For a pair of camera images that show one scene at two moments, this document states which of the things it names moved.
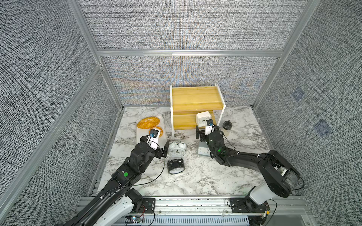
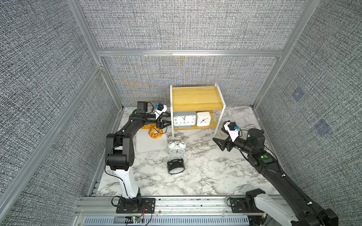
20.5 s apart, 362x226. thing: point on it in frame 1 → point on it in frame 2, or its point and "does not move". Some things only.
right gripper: x=198 y=134 → x=224 y=143
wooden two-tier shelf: x=186 y=101 does not move
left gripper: x=159 y=153 → x=160 y=125
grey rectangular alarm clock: x=203 y=149 → x=185 y=119
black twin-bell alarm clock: x=176 y=166 does not move
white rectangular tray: x=141 y=133 does not move
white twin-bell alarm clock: x=176 y=149 does not move
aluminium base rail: x=213 y=211 does not move
